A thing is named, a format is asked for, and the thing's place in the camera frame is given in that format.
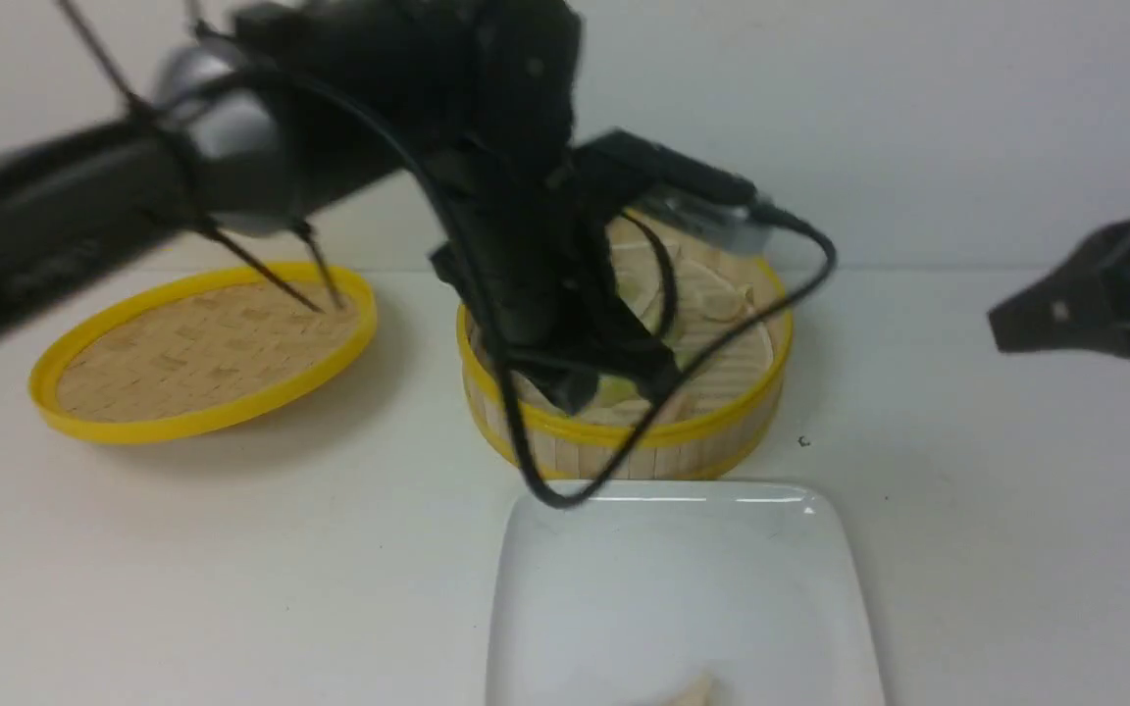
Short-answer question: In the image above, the yellow rimmed bamboo steamer basket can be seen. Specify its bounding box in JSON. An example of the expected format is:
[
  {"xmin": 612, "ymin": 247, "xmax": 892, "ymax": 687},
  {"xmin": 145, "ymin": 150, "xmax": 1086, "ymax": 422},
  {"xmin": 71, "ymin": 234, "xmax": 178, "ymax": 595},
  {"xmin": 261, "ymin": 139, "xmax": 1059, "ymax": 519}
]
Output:
[{"xmin": 457, "ymin": 211, "xmax": 794, "ymax": 479}]

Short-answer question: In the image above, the black camera cable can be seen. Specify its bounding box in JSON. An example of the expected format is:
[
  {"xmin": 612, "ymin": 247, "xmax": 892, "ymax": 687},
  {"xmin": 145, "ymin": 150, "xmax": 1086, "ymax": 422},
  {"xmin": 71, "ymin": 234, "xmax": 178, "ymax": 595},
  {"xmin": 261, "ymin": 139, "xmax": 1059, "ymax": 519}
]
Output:
[{"xmin": 163, "ymin": 64, "xmax": 838, "ymax": 509}]

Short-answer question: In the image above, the yellow rimmed bamboo steamer lid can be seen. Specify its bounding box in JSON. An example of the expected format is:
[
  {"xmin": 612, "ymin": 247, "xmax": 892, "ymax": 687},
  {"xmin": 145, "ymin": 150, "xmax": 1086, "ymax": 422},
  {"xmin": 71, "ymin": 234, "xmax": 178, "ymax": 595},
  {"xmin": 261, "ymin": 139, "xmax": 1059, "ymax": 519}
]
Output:
[{"xmin": 28, "ymin": 267, "xmax": 380, "ymax": 445}]

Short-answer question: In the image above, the white square plate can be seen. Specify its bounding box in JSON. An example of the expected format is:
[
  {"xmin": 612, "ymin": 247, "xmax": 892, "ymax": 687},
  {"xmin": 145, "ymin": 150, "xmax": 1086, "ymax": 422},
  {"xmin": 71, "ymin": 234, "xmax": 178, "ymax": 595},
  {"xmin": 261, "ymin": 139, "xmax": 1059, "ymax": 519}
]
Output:
[{"xmin": 485, "ymin": 479, "xmax": 887, "ymax": 705}]

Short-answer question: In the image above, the white dumpling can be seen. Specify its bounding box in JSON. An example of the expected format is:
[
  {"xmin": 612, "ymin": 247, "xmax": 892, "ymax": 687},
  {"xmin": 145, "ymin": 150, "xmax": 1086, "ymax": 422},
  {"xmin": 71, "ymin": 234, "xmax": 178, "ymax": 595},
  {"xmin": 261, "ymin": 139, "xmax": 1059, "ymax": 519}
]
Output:
[{"xmin": 650, "ymin": 672, "xmax": 718, "ymax": 706}]

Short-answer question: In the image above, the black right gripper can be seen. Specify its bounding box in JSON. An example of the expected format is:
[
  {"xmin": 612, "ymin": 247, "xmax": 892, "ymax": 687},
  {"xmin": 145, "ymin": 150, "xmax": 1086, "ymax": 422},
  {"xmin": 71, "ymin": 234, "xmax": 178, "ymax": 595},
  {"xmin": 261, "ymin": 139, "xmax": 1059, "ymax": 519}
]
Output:
[{"xmin": 988, "ymin": 220, "xmax": 1130, "ymax": 359}]

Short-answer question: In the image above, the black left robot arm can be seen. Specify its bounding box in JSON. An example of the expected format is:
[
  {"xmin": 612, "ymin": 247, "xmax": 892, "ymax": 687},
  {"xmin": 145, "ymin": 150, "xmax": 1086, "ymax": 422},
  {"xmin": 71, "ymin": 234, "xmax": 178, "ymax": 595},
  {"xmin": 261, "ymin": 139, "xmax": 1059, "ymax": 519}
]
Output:
[{"xmin": 0, "ymin": 1, "xmax": 679, "ymax": 413}]

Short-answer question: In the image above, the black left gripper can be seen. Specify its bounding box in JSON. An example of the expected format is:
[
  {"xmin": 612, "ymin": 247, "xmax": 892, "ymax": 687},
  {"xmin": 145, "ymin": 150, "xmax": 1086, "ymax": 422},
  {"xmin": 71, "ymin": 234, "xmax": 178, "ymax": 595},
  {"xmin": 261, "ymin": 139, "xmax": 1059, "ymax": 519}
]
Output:
[{"xmin": 434, "ymin": 1, "xmax": 683, "ymax": 416}]

